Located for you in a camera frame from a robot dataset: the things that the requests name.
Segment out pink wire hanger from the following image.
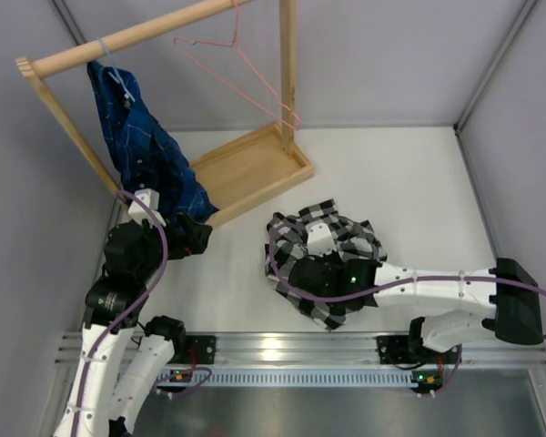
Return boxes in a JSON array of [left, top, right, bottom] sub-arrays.
[[173, 1, 303, 134]]

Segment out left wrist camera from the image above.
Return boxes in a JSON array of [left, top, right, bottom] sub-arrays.
[[128, 188, 167, 228]]

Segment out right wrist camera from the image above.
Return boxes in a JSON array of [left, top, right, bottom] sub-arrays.
[[306, 221, 337, 257]]

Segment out blue zip tie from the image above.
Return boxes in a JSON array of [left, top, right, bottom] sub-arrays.
[[96, 36, 135, 102]]

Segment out wooden clothes rack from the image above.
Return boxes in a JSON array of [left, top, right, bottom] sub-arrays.
[[16, 1, 314, 227]]

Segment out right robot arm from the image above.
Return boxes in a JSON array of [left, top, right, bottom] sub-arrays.
[[288, 256, 543, 361]]

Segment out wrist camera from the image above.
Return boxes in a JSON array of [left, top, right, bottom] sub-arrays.
[[128, 188, 167, 228], [306, 221, 337, 257]]

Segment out aluminium mounting rail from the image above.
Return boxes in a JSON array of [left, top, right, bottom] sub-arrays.
[[54, 330, 546, 365]]

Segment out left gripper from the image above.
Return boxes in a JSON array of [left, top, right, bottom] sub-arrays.
[[136, 208, 212, 281]]

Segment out white slotted cable duct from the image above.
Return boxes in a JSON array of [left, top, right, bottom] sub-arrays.
[[157, 369, 418, 388]]

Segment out blue plaid shirt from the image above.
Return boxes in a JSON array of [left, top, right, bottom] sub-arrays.
[[86, 61, 217, 222]]

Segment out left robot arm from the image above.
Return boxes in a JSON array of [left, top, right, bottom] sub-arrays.
[[55, 213, 212, 436]]

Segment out black white checkered shirt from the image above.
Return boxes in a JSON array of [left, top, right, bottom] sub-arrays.
[[264, 199, 388, 331]]

